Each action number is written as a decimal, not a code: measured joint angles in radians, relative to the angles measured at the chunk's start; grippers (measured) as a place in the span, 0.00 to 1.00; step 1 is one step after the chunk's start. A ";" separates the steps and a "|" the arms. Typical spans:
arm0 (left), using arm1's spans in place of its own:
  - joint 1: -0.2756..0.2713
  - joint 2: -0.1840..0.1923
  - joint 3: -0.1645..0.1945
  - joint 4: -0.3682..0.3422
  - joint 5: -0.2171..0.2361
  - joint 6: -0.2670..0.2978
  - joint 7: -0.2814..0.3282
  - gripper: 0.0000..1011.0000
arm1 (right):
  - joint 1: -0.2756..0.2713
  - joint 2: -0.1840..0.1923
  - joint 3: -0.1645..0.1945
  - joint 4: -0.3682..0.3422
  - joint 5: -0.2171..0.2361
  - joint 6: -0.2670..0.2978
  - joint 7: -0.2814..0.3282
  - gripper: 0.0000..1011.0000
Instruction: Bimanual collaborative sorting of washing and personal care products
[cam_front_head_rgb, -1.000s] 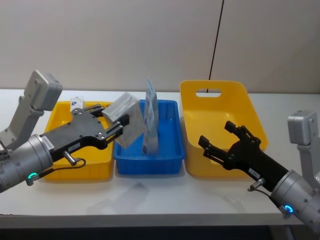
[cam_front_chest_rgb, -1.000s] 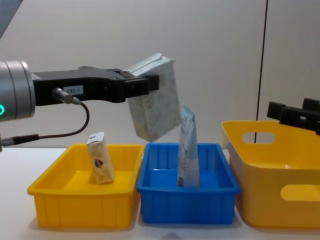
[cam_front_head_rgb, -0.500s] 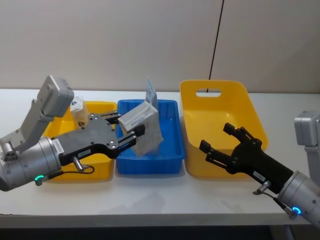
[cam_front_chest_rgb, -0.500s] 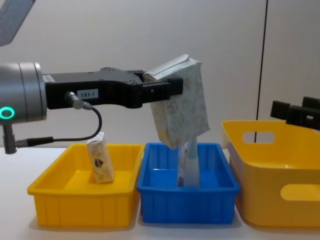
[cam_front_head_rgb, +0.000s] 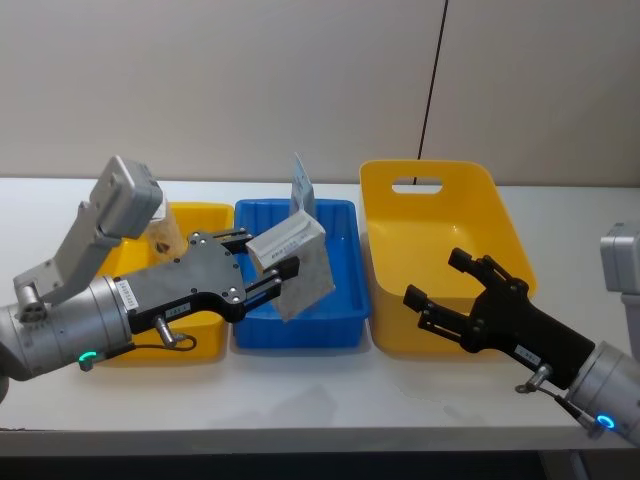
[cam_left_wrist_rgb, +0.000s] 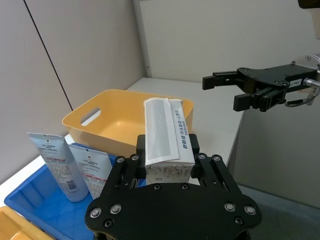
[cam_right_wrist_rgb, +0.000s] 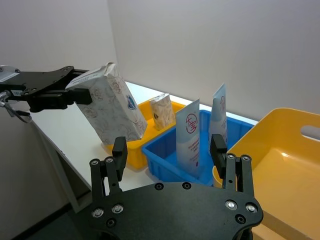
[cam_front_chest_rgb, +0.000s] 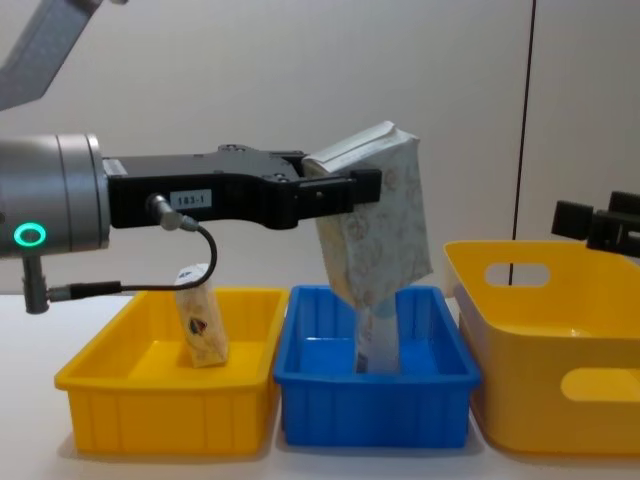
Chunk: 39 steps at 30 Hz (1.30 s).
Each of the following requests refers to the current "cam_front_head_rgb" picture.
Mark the silver pouch with label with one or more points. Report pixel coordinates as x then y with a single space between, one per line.
301 190

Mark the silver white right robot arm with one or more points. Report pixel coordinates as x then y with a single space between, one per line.
610 380

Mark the small yellow plastic tray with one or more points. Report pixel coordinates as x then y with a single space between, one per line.
210 220

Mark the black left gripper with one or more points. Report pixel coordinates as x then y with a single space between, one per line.
190 280

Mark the clear bag of brown snacks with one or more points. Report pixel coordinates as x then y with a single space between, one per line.
167 240

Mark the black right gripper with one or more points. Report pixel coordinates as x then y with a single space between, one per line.
525 330

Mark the grey white paper carton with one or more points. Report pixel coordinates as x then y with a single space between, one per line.
305 280

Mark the blue plastic tray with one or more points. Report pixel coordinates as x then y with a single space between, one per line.
345 250

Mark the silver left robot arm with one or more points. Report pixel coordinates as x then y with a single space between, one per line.
60 325

